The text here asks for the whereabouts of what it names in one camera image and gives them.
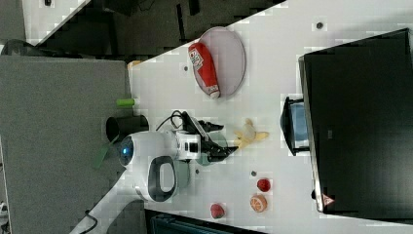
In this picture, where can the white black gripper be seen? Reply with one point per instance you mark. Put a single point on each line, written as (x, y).
(193, 140)

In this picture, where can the peeled toy banana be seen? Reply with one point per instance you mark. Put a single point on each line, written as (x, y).
(248, 135)

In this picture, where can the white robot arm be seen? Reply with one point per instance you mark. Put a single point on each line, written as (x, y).
(156, 166)

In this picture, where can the black toaster oven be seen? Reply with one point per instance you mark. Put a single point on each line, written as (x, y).
(358, 105)

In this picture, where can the red strawberry toy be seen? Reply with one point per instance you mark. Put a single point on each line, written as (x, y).
(263, 184)

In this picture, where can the red ketchup bottle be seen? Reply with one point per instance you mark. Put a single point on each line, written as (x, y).
(202, 61)

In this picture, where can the red apple toy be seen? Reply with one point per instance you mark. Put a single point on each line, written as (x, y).
(216, 211)

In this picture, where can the orange slice toy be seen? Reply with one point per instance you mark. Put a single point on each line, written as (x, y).
(258, 203)

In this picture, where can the grey round plate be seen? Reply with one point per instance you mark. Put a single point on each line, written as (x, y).
(228, 56)

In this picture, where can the blue round cup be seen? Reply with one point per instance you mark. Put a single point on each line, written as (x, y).
(299, 124)

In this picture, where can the black cylinder cup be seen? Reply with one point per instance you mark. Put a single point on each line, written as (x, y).
(119, 127)

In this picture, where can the green marker cap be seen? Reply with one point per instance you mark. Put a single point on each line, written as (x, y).
(124, 102)

